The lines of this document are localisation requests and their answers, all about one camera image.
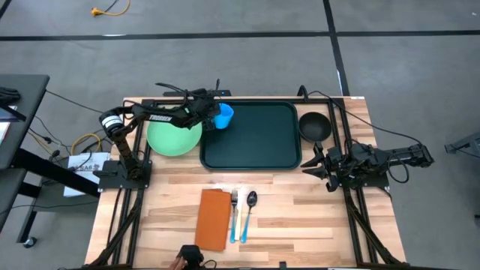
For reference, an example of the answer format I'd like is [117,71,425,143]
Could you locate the grey floor stand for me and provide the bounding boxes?
[444,131,480,155]

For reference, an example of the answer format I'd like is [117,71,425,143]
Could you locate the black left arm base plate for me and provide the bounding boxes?
[92,160,153,191]

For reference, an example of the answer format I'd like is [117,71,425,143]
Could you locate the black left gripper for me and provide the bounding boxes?
[185,88,222,132]

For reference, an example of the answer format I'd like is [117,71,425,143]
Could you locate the yellow coiled floor cable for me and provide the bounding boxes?
[70,133,103,155]

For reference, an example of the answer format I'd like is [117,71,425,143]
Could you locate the dark green plastic tray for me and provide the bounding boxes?
[199,100,303,171]

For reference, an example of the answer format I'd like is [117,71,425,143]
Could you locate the fork with blue handle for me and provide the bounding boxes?
[229,189,240,244]

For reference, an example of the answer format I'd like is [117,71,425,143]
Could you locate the orange cloth napkin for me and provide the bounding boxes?
[193,188,233,252]

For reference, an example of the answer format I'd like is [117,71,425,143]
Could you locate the black bar at table edge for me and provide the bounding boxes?
[162,88,233,98]

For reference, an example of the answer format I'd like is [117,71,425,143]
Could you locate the black metal table frame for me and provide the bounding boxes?
[85,95,410,270]

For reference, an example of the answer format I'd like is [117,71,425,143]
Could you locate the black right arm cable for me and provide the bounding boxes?
[298,85,431,158]

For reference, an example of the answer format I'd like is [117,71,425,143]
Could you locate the yellow extension cable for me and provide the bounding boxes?
[90,0,131,17]

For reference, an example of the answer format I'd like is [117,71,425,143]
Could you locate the spoon with blue handle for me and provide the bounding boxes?
[239,190,259,244]

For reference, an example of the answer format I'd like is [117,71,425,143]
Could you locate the black desk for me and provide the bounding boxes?
[0,73,102,245]

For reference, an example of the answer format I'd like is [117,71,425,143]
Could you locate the black bowl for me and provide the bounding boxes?
[298,111,333,144]

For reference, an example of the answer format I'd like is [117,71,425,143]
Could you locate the blue plastic cup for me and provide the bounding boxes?
[213,103,235,131]

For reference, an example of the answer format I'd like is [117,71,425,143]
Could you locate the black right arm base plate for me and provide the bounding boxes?
[335,172,391,191]

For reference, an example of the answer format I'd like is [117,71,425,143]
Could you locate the black item on desk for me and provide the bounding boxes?
[0,86,22,107]

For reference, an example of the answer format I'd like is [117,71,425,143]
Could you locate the black handheld device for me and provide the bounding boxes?
[176,244,206,270]

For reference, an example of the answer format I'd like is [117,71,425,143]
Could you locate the green plate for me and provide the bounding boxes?
[145,108,203,158]

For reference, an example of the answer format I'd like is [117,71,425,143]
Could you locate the person's hand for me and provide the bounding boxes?
[168,256,188,270]

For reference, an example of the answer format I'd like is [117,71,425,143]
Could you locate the white printed paper sheet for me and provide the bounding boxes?
[63,151,112,198]

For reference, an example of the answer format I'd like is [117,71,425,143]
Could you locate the black floor cable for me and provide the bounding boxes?
[45,89,120,117]

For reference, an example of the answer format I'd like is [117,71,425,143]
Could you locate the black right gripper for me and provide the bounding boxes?
[300,145,348,194]

